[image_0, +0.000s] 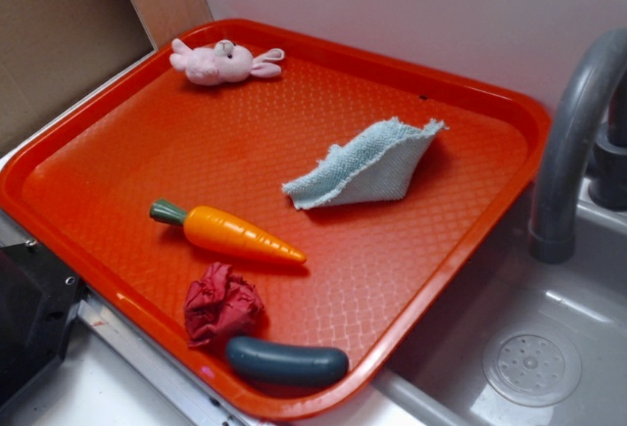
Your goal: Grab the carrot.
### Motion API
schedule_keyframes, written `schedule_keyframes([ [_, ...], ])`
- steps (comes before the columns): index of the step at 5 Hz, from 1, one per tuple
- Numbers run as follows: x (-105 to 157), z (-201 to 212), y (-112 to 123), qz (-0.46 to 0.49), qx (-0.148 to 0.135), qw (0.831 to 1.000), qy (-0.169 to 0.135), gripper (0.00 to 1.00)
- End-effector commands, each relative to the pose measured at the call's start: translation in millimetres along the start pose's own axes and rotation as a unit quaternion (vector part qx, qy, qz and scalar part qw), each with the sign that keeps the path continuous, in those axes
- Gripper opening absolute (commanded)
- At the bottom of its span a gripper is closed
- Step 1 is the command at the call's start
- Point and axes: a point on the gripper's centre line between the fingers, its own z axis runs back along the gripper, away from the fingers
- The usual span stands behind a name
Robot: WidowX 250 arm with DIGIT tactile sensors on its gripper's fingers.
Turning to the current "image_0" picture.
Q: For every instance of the orange toy carrot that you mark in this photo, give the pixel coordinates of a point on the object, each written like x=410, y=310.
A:
x=225, y=233

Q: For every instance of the orange plastic tray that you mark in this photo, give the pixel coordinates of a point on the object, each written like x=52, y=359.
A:
x=84, y=188

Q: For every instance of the light blue cloth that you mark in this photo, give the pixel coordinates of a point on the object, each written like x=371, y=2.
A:
x=377, y=165

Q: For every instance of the crumpled red cloth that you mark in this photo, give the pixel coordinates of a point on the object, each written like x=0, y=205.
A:
x=220, y=304

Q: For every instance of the pink plush bunny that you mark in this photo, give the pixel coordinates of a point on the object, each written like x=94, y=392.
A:
x=226, y=62

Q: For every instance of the dark teal toy sausage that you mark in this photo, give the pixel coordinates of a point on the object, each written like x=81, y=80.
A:
x=286, y=365

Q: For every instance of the grey toy sink basin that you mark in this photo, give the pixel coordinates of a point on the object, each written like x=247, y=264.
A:
x=513, y=341

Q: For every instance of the grey toy faucet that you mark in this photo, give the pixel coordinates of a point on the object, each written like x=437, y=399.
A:
x=589, y=132

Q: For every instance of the brown cardboard panel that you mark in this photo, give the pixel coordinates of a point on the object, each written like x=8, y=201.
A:
x=55, y=52

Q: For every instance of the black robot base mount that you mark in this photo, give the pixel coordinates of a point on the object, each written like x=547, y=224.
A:
x=40, y=295

